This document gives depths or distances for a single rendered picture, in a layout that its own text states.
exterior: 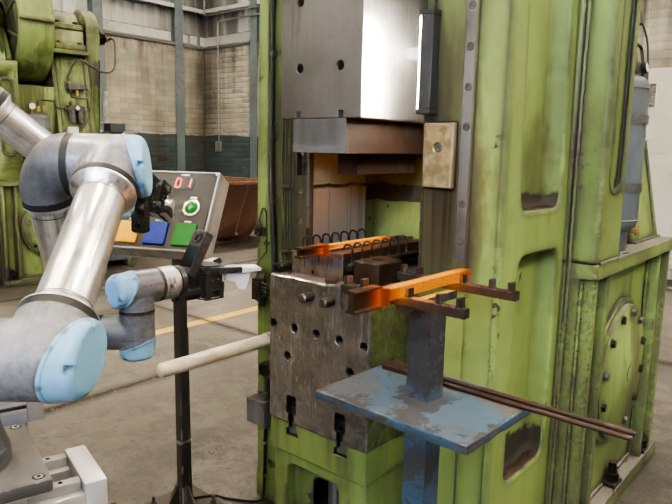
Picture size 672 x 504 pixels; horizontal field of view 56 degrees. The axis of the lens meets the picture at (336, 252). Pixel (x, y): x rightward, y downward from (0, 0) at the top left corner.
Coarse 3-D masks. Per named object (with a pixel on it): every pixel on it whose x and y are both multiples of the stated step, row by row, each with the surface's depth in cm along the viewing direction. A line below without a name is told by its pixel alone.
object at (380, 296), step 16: (448, 272) 145; (464, 272) 147; (368, 288) 122; (384, 288) 124; (400, 288) 128; (416, 288) 133; (432, 288) 137; (352, 304) 119; (368, 304) 122; (384, 304) 124
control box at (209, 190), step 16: (160, 176) 208; (176, 176) 207; (192, 176) 205; (208, 176) 204; (176, 192) 204; (192, 192) 203; (208, 192) 202; (224, 192) 207; (176, 208) 202; (208, 208) 199; (208, 224) 198; (144, 256) 207; (160, 256) 204; (176, 256) 201; (208, 256) 199
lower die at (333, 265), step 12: (384, 240) 200; (396, 240) 204; (408, 240) 206; (336, 252) 180; (348, 252) 180; (360, 252) 183; (384, 252) 192; (396, 252) 196; (300, 264) 188; (312, 264) 185; (324, 264) 182; (336, 264) 179; (408, 264) 202; (324, 276) 182; (336, 276) 179
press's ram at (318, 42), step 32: (288, 0) 180; (320, 0) 172; (352, 0) 165; (384, 0) 169; (416, 0) 180; (288, 32) 181; (320, 32) 173; (352, 32) 166; (384, 32) 171; (416, 32) 182; (288, 64) 182; (320, 64) 175; (352, 64) 167; (384, 64) 172; (416, 64) 184; (288, 96) 184; (320, 96) 176; (352, 96) 169; (384, 96) 174; (416, 96) 186
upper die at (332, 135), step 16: (304, 128) 181; (320, 128) 177; (336, 128) 173; (352, 128) 173; (368, 128) 179; (384, 128) 184; (400, 128) 190; (416, 128) 197; (304, 144) 182; (320, 144) 178; (336, 144) 174; (352, 144) 174; (368, 144) 179; (384, 144) 185; (400, 144) 191; (416, 144) 198
